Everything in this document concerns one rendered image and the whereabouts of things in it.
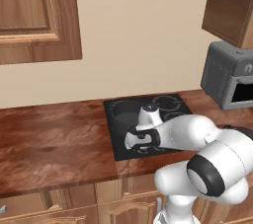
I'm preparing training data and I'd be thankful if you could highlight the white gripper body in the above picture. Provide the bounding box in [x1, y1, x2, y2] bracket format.
[124, 132, 142, 152]

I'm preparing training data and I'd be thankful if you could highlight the black hob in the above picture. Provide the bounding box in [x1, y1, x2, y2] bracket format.
[103, 93, 194, 162]

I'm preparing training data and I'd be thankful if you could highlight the black pot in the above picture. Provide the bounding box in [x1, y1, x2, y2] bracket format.
[111, 100, 142, 134]

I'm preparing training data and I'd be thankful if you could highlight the wooden drawer front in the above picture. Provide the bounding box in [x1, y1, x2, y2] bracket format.
[0, 191, 53, 218]
[120, 173, 160, 200]

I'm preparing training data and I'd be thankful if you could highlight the wooden base cupboard door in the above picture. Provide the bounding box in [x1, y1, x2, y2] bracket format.
[98, 197, 163, 224]

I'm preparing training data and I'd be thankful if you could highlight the grey microwave oven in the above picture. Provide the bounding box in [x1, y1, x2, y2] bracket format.
[200, 40, 253, 111]

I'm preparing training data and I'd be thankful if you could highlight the grey cupboard door handle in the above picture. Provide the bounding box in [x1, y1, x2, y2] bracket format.
[155, 196, 163, 220]

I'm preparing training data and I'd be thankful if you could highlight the wooden wall cupboard door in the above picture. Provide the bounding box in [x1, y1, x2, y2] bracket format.
[0, 0, 83, 66]

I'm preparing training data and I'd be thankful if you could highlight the dark wooden wall cupboard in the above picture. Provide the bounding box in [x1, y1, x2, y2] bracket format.
[201, 0, 253, 50]

